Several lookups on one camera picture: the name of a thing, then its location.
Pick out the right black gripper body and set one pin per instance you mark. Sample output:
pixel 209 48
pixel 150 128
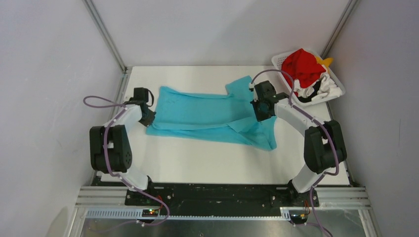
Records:
pixel 261 114

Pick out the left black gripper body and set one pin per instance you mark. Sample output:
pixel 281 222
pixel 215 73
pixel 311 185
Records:
pixel 147 118

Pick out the teal t shirt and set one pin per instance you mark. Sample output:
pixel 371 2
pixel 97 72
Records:
pixel 227 118

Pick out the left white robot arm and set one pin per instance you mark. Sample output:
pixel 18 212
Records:
pixel 110 149

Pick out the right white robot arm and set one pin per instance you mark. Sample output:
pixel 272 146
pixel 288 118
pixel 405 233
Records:
pixel 323 150

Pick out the white plastic laundry basket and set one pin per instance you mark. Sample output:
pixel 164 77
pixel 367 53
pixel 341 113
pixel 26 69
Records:
pixel 288 83

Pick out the red t shirt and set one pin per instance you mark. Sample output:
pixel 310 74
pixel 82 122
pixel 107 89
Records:
pixel 303 66

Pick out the white and black t shirt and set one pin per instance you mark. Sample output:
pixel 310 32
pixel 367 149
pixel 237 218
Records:
pixel 324 87

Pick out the yellow t shirt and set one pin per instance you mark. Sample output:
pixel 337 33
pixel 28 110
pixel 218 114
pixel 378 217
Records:
pixel 325 62

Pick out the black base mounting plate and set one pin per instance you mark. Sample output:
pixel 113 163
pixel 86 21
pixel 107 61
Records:
pixel 216 200

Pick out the right controller board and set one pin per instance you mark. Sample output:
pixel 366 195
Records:
pixel 297 219

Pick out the controller board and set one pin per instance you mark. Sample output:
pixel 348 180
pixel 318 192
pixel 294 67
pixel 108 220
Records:
pixel 150 213
pixel 297 219

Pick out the left controller board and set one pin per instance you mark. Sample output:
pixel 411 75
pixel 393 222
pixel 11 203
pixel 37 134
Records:
pixel 150 213

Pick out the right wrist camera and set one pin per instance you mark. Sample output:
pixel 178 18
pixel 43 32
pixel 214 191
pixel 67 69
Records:
pixel 251 89

